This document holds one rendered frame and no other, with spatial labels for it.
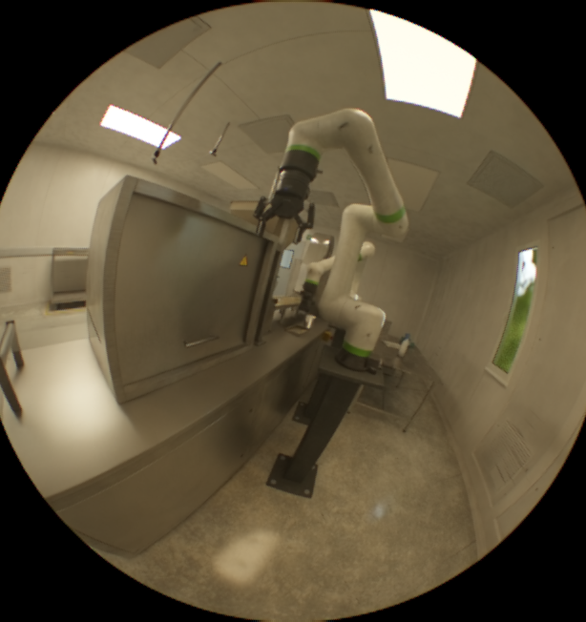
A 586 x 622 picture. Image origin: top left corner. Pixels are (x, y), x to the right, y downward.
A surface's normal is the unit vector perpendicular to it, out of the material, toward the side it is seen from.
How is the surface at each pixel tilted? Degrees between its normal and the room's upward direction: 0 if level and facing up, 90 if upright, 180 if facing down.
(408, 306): 90
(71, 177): 90
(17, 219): 90
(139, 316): 90
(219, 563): 0
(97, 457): 0
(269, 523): 0
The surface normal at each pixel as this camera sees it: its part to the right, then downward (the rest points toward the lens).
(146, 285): 0.88, 0.32
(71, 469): 0.25, -0.94
